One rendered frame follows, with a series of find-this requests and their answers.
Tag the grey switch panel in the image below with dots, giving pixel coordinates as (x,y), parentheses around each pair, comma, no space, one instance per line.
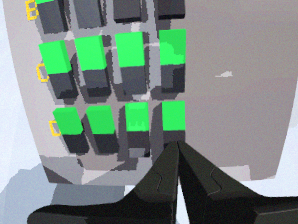
(107,84)

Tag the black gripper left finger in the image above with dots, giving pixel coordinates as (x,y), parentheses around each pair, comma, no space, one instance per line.
(152,201)

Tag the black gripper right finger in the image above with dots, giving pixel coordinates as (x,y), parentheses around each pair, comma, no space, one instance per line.
(212,197)

